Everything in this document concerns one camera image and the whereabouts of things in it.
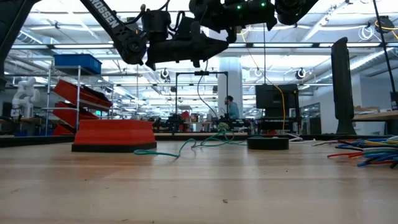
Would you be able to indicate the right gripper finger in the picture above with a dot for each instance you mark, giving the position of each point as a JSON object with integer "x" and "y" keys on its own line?
{"x": 231, "y": 34}

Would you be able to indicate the black plastic spool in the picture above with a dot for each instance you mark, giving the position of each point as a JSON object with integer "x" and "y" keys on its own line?
{"x": 196, "y": 6}

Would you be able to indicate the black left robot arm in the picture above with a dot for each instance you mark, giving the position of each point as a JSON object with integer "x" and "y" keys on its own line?
{"x": 118, "y": 28}

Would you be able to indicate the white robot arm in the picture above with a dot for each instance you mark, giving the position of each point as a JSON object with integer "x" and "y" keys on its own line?
{"x": 26, "y": 96}

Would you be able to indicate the white round pillar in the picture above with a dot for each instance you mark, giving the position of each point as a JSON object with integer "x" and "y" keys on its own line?
{"x": 230, "y": 77}

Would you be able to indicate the person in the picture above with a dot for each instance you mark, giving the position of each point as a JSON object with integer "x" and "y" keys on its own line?
{"x": 232, "y": 109}

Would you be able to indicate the black bench robot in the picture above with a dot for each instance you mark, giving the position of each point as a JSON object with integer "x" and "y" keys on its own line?
{"x": 171, "y": 121}
{"x": 231, "y": 123}

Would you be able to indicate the black monitor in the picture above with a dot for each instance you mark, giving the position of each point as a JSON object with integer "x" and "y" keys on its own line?
{"x": 273, "y": 96}

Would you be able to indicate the blue plastic bin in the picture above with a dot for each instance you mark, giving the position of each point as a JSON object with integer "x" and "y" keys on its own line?
{"x": 77, "y": 62}

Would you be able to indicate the red box with black base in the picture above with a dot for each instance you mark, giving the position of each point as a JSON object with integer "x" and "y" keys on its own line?
{"x": 113, "y": 135}

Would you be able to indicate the metal rack with red bins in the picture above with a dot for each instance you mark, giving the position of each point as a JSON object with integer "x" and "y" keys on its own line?
{"x": 77, "y": 96}

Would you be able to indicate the thin black rod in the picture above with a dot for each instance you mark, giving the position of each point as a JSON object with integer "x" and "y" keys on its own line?
{"x": 384, "y": 46}

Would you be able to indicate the wooden side table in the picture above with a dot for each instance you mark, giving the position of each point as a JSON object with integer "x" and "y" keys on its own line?
{"x": 376, "y": 116}

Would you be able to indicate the black frame stand with camera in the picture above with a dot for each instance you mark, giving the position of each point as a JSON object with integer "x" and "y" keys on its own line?
{"x": 201, "y": 73}

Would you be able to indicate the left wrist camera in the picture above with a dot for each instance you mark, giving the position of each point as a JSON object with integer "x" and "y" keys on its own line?
{"x": 157, "y": 25}

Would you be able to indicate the black upright post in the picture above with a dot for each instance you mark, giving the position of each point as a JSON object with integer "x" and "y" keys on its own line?
{"x": 342, "y": 87}

